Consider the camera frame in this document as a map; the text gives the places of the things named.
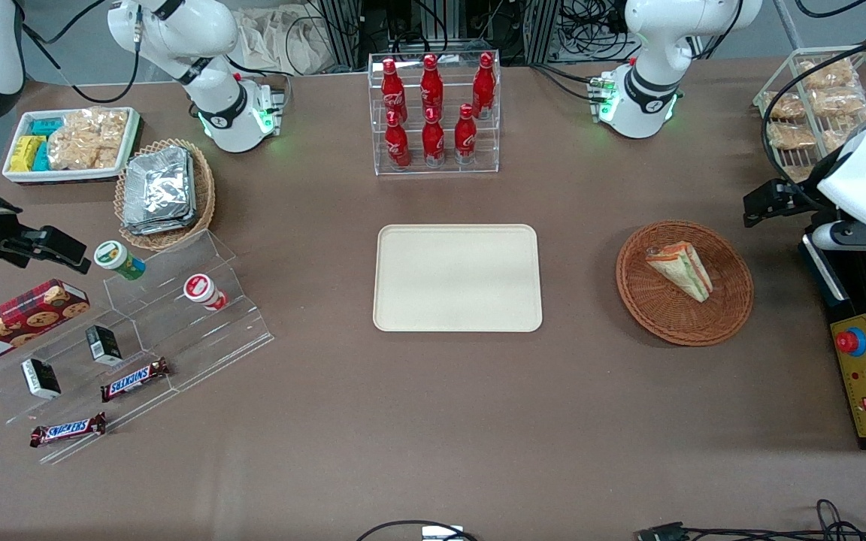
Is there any round wicker basket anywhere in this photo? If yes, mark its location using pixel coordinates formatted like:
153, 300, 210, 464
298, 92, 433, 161
615, 219, 755, 347

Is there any clear acrylic bottle rack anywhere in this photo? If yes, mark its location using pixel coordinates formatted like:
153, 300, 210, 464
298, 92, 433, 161
368, 50, 502, 177

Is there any green lidded cup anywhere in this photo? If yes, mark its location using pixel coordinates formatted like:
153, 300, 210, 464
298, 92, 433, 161
94, 240, 147, 282

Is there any black tangled cable with plug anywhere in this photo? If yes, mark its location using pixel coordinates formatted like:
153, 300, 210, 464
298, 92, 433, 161
634, 499, 866, 541

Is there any red cola bottle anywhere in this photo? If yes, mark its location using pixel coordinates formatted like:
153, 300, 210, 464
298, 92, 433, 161
419, 53, 445, 121
422, 107, 447, 168
472, 52, 497, 120
380, 57, 408, 125
453, 103, 478, 165
384, 110, 411, 169

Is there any white rectangular snack tray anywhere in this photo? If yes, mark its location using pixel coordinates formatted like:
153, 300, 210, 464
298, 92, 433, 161
2, 107, 141, 186

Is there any black table edge cable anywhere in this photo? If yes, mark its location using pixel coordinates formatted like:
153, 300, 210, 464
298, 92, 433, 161
356, 519, 480, 541

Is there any red tartan cookie box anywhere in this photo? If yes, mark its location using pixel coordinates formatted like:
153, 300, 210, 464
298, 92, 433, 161
0, 279, 91, 371

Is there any Snickers chocolate bar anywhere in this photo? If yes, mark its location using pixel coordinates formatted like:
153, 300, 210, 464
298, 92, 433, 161
29, 411, 107, 449
100, 358, 171, 403

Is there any red strawberry lidded cup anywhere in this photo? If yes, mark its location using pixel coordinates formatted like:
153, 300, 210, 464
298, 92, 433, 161
183, 274, 229, 311

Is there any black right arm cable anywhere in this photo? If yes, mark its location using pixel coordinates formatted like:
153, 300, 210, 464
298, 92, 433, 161
16, 0, 142, 104

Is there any white cloth bag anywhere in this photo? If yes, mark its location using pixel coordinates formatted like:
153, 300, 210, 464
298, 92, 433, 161
234, 6, 330, 77

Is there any small black box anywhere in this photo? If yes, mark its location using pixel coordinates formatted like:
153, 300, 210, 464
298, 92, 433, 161
85, 324, 124, 367
20, 358, 62, 400

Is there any stack of foil packs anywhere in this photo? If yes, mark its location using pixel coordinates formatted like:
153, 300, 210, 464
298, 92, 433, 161
123, 146, 198, 236

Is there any aluminium frame with equipment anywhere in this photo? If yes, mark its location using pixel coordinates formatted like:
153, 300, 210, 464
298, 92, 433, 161
319, 0, 563, 70

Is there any yellow snack pack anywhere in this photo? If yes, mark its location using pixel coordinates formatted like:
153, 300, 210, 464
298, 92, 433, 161
10, 135, 41, 173

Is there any black left arm base cable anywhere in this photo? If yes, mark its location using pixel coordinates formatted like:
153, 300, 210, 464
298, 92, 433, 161
529, 62, 616, 104

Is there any clear bag of rice crackers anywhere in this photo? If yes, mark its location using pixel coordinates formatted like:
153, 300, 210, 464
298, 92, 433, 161
47, 107, 130, 171

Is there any clear acrylic stepped shelf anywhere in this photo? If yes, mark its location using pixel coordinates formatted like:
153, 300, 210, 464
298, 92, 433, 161
0, 229, 276, 467

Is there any beige plastic tray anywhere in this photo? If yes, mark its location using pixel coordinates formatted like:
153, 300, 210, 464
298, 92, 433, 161
372, 223, 544, 334

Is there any triangular sandwich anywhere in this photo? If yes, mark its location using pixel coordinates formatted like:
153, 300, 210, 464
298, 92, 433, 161
644, 241, 714, 304

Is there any white wire basket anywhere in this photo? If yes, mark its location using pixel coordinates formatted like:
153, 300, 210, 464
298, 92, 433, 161
752, 46, 866, 183

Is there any oval wicker basket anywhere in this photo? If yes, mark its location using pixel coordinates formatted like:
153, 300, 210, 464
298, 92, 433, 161
114, 138, 217, 252

